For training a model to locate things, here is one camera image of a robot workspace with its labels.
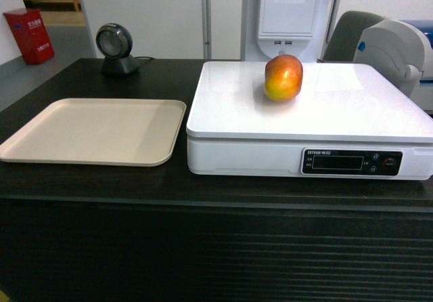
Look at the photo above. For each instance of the dark red yellow mango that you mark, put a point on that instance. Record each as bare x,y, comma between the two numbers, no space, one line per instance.
283,78

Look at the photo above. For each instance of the white checkout scale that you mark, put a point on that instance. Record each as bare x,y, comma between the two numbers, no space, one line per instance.
347,121

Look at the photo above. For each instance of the black checkout counter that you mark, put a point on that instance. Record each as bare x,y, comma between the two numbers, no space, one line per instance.
73,232

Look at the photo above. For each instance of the beige plastic tray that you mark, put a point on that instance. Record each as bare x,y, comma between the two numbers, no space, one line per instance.
121,132

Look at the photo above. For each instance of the white POS terminal stand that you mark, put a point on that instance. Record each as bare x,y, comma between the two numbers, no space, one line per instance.
273,27

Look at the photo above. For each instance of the black round barcode scanner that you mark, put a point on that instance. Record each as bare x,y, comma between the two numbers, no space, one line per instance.
115,43

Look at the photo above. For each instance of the grey office chair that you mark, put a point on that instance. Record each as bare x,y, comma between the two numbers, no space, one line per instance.
346,35

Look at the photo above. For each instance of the white blue label printer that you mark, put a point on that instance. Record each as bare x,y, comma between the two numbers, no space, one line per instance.
401,51

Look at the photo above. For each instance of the red fire extinguisher box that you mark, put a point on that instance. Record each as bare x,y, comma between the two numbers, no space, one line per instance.
31,35

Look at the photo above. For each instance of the white partition post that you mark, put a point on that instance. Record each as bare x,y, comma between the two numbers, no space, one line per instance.
206,29

